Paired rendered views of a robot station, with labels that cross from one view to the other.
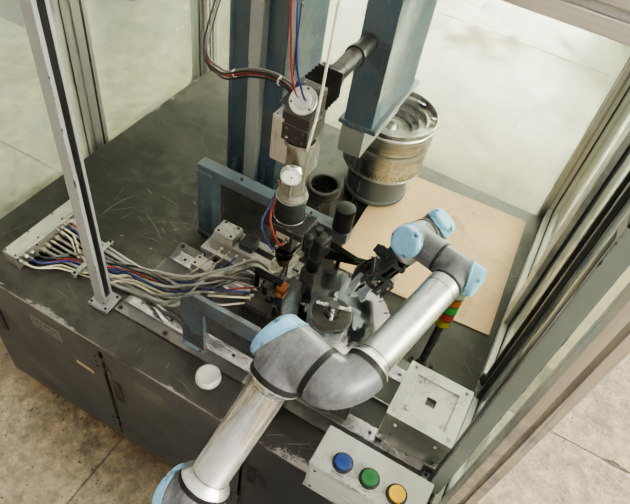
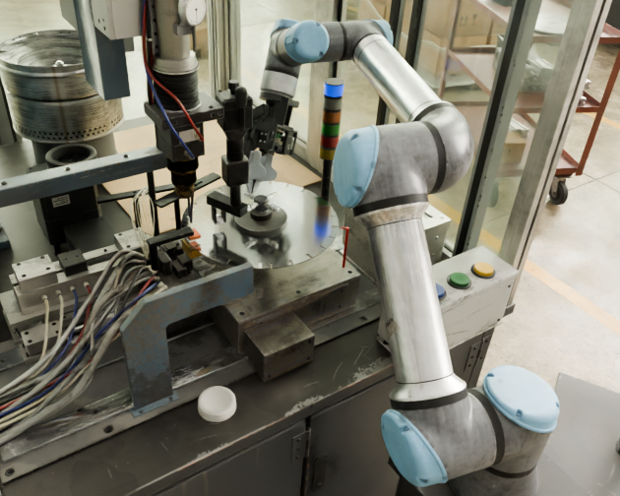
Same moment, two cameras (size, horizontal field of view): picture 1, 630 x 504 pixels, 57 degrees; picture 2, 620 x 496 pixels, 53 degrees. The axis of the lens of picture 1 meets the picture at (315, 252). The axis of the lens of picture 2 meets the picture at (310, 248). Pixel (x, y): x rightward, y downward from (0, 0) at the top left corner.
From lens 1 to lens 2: 98 cm
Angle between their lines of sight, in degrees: 42
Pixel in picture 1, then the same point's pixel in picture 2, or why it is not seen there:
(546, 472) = not seen: hidden behind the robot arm
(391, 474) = (461, 266)
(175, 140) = not seen: outside the picture
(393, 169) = (109, 106)
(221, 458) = (436, 330)
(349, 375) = (457, 120)
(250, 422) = (426, 261)
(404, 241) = (312, 37)
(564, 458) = not seen: hidden behind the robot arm
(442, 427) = (426, 217)
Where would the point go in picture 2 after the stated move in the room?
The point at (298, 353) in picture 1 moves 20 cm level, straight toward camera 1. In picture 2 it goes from (411, 138) to (543, 184)
